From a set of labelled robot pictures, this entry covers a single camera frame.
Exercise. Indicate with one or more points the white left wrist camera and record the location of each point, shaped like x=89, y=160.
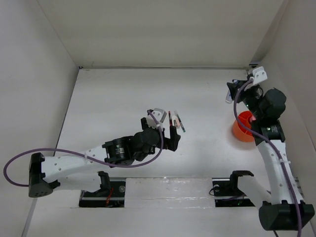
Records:
x=158, y=117

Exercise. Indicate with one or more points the aluminium side rail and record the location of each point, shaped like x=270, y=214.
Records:
x=250, y=71

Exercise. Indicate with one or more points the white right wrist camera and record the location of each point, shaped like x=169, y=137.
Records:
x=260, y=76

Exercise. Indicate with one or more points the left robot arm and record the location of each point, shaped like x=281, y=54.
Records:
x=48, y=174

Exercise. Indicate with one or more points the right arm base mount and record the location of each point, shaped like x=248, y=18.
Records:
x=226, y=192

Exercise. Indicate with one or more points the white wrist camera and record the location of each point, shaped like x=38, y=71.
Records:
x=158, y=117
x=260, y=76

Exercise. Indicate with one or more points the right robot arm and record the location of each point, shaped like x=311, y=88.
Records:
x=282, y=207

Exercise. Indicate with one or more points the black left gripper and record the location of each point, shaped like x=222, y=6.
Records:
x=170, y=143

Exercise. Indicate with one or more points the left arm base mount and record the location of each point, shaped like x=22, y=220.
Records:
x=110, y=193

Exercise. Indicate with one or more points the orange round organizer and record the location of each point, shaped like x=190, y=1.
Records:
x=239, y=131

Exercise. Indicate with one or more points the blue spray bottle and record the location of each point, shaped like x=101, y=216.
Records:
x=228, y=98

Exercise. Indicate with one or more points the green pen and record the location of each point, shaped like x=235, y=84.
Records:
x=180, y=121

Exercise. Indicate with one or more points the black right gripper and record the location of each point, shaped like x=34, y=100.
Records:
x=233, y=86

